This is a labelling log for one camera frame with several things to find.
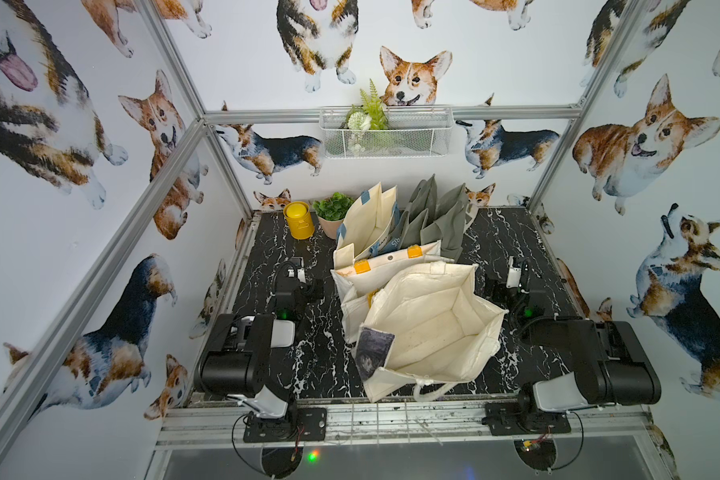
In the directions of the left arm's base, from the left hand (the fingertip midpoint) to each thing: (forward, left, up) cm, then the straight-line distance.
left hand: (306, 269), depth 95 cm
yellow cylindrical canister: (+20, +5, +1) cm, 20 cm away
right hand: (-3, -61, +1) cm, 61 cm away
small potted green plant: (+20, -7, +5) cm, 22 cm away
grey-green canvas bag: (+1, -40, +21) cm, 46 cm away
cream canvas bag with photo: (-18, -37, -6) cm, 42 cm away
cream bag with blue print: (+17, -20, +2) cm, 27 cm away
